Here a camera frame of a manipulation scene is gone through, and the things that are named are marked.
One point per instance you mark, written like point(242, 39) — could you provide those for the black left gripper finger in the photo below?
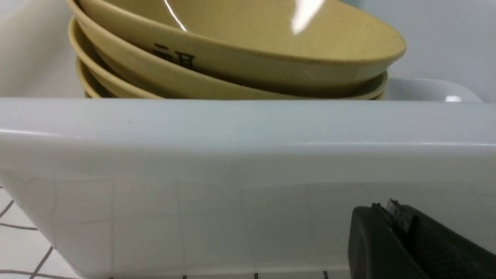
point(400, 242)

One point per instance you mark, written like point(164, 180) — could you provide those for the yellow noodle bowl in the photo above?
point(240, 49)

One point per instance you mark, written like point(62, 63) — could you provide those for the yellow stacked bowl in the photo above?
point(93, 83)
point(116, 73)

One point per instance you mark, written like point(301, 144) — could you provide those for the large white plastic bin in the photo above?
point(430, 144)

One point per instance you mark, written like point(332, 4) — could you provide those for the white checkered tablecloth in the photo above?
point(23, 248)

